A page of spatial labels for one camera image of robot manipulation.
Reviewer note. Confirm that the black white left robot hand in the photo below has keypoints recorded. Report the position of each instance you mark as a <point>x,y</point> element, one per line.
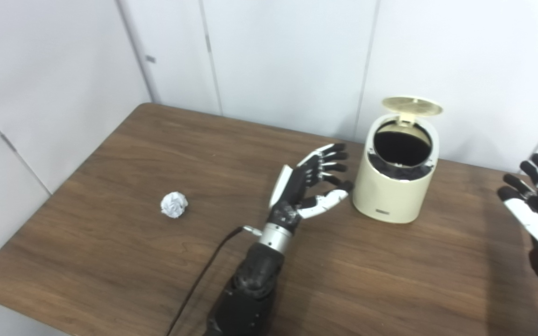
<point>292,191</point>

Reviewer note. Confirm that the white paper ball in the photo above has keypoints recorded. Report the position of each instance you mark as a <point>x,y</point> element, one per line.
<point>174,205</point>

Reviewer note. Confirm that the cream round bin lid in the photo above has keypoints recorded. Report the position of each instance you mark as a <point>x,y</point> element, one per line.
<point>411,106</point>

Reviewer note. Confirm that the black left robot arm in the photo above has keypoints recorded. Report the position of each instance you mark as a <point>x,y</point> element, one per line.
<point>250,289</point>

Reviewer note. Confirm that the cream-colored cylindrical bin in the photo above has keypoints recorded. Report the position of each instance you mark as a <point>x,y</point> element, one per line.
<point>390,196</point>

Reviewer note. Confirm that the black bin liner bag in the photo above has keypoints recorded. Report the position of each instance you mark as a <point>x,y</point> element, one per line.
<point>402,149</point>

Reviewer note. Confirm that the gray wall post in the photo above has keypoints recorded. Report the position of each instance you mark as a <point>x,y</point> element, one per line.
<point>138,51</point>

